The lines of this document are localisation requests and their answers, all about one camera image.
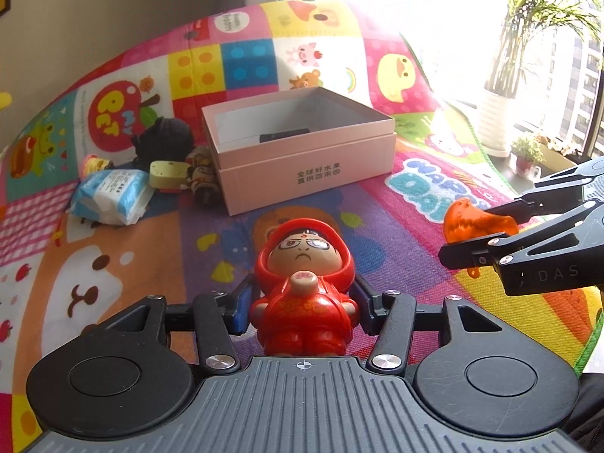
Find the orange translucent toy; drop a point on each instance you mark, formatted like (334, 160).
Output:
(472, 222)

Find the small plant in red pot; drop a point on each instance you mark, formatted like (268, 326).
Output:
(524, 163)

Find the blue white tissue pack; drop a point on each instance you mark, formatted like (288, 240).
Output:
(111, 196)

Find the pink cardboard box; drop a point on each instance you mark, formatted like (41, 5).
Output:
(292, 177)

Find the black plush toy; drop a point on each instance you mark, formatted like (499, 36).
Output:
(163, 144)

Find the brown figurine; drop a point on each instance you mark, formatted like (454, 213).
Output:
(203, 184)

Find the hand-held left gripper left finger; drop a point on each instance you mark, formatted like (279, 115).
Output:
(242, 301)

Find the colourful printed mat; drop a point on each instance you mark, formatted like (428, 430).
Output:
(165, 245)

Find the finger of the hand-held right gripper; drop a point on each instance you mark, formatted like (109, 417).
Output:
(519, 243)
(557, 186)

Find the cream yellow toy block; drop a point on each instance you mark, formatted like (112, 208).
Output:
(167, 172)

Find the small cream red toy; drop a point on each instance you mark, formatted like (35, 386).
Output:
(92, 166)

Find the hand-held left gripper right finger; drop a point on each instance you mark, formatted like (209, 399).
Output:
(377, 309)

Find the red hooded doll figurine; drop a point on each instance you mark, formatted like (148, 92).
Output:
(302, 311)

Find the potted palm in white pot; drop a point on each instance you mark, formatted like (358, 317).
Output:
(495, 118)

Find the beige planter box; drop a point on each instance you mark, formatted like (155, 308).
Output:
(559, 156)

